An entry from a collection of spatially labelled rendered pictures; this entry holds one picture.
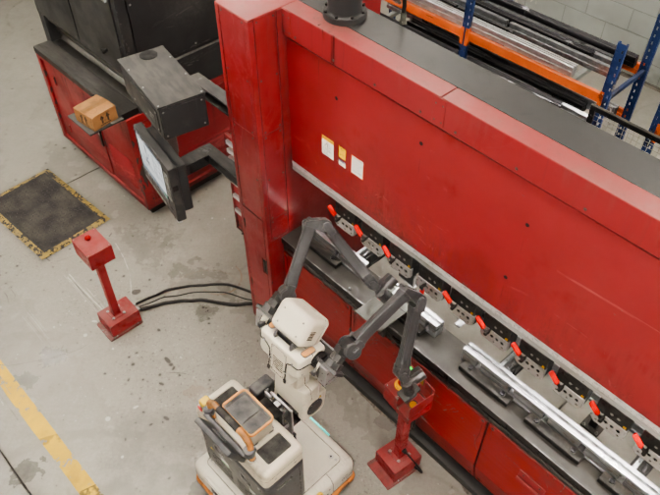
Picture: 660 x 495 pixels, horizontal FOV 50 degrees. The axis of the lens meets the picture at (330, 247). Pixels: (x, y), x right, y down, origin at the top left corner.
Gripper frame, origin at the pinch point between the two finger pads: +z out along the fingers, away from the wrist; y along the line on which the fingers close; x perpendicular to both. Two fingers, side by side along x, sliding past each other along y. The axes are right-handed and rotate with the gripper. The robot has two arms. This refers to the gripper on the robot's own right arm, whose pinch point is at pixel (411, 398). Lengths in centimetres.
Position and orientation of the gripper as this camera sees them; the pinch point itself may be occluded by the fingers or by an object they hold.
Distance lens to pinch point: 360.2
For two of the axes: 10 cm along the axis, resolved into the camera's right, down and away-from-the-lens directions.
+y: 7.9, -5.8, 2.0
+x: -5.7, -5.9, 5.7
